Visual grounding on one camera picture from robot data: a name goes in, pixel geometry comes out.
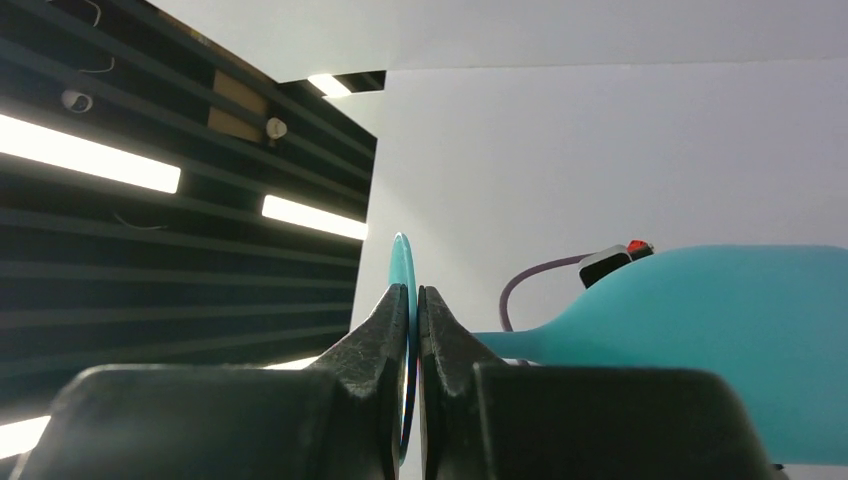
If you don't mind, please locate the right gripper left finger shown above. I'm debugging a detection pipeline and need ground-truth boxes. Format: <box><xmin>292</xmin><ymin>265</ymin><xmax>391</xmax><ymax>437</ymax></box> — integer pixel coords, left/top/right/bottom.
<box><xmin>13</xmin><ymin>284</ymin><xmax>409</xmax><ymax>479</ymax></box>

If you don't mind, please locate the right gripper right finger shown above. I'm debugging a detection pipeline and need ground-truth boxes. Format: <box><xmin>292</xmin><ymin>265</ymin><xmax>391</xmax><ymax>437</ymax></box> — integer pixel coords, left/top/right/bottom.
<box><xmin>417</xmin><ymin>286</ymin><xmax>777</xmax><ymax>479</ymax></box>

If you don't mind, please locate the blue wine glass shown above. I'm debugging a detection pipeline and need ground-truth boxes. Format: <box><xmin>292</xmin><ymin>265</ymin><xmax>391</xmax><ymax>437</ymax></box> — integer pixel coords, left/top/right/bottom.
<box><xmin>387</xmin><ymin>231</ymin><xmax>848</xmax><ymax>467</ymax></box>

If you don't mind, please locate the ceiling light strip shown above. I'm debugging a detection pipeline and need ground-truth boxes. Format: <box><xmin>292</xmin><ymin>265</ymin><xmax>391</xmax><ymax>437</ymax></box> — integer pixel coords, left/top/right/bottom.
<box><xmin>261</xmin><ymin>195</ymin><xmax>368</xmax><ymax>240</ymax></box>
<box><xmin>1</xmin><ymin>115</ymin><xmax>181</xmax><ymax>194</ymax></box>

